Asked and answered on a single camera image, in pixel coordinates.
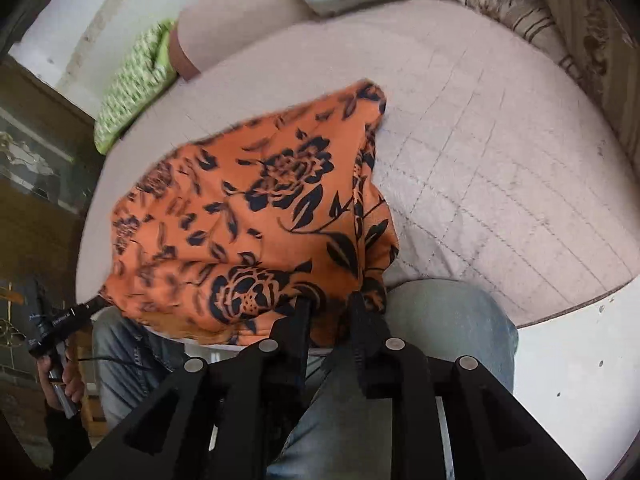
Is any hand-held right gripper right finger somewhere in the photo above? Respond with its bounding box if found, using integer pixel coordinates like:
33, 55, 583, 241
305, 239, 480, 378
349, 291, 587, 480

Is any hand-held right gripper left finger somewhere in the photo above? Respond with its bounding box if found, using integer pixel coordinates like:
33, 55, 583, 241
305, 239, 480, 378
65, 298, 312, 480

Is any orange black floral shirt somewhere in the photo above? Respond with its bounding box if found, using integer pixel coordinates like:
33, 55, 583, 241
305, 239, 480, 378
102, 78, 401, 349

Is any person's left forearm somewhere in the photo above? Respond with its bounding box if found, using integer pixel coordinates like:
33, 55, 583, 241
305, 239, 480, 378
42, 402, 94, 480

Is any person's left hand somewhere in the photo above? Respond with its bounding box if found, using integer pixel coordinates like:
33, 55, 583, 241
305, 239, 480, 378
38, 347, 87, 404

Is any person's left leg in jeans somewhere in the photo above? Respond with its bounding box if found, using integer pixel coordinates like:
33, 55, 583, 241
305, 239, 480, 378
92, 305, 187, 432

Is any person's leg in jeans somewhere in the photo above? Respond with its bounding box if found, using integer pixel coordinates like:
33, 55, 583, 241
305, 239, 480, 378
265, 279, 519, 480
92, 305, 187, 432

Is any person's right leg in jeans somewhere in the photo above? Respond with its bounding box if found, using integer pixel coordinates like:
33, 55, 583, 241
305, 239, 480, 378
265, 279, 519, 480

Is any dark wooden glass-panel door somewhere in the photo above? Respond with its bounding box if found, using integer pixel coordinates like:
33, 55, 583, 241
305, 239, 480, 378
0, 54, 107, 396

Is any pink quilted mattress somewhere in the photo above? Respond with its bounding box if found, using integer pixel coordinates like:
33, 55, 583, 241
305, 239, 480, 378
75, 0, 640, 347

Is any green checkered pillow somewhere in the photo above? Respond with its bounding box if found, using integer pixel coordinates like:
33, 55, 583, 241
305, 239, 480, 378
93, 19, 179, 156

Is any pink brown bolster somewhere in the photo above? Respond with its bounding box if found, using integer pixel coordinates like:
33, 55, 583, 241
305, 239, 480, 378
167, 0, 322, 82

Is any striped floral cushion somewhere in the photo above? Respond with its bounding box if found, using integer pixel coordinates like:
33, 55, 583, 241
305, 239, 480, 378
431, 0, 557, 57

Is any striped floral sofa cover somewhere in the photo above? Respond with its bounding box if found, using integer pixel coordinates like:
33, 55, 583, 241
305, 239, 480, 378
475, 0, 640, 153

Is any black cable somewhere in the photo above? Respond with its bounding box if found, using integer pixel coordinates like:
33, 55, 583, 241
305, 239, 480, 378
74, 355, 173, 374

